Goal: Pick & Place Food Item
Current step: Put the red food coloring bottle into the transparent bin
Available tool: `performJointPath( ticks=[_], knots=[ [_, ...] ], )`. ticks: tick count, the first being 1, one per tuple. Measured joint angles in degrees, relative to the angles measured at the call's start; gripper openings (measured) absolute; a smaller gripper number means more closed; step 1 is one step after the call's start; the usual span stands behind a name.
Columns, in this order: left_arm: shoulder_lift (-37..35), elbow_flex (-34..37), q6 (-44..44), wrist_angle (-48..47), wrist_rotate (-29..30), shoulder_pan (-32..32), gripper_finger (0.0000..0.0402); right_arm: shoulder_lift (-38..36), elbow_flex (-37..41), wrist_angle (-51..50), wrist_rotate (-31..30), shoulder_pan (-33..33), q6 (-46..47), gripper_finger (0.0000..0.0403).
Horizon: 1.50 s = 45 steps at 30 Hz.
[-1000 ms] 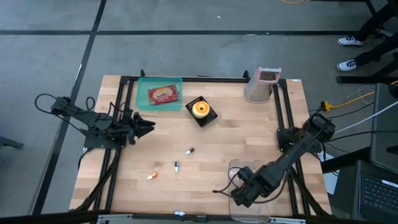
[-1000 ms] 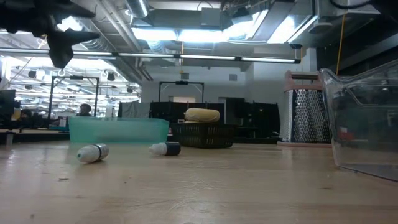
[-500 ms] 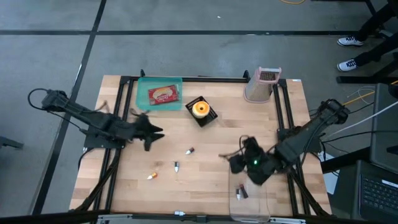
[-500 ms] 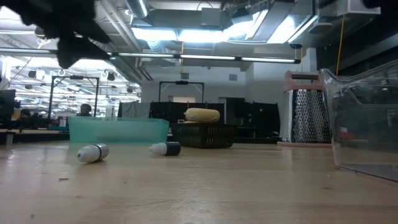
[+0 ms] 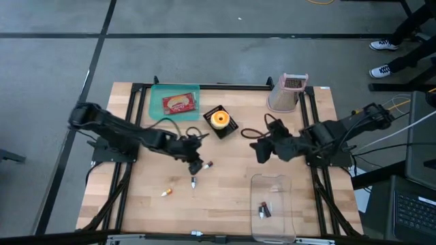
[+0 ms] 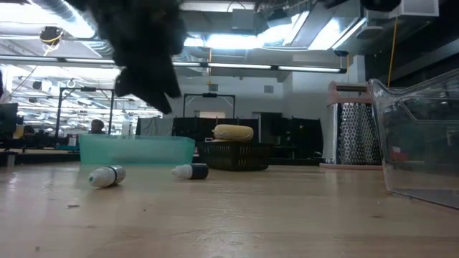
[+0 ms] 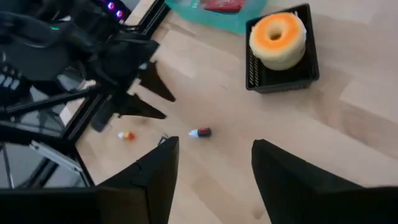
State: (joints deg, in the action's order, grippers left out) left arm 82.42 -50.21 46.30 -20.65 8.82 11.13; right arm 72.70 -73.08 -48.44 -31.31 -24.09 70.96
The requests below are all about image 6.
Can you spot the teal translucent plastic bin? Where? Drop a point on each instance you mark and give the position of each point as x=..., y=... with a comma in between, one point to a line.
x=136, y=150

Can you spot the long overhead LED light bar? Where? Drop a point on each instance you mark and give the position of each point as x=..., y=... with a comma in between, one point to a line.
x=233, y=66

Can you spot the black slotted plastic basket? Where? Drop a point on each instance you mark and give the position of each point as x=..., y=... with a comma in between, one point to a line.
x=235, y=156

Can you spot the black overhead camera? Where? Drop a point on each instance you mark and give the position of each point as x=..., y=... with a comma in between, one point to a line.
x=52, y=35

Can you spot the dark bottle with white cap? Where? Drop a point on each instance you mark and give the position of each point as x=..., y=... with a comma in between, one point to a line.
x=193, y=171

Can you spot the white marker cap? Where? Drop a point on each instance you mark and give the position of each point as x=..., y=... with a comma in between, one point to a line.
x=105, y=176

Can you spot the person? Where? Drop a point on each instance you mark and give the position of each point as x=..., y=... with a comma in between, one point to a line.
x=97, y=126
x=28, y=130

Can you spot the clear plastic container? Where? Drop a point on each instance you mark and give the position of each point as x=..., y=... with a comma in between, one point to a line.
x=419, y=143

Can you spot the grey hanging cloth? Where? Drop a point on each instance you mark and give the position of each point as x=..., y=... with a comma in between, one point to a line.
x=154, y=126

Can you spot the background black rig frame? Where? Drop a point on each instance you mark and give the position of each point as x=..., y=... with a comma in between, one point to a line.
x=209, y=95
x=58, y=107

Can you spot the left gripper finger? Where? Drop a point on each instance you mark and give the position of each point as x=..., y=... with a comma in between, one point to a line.
x=143, y=86
x=171, y=84

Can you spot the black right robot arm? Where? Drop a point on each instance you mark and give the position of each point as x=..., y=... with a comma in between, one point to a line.
x=380, y=3

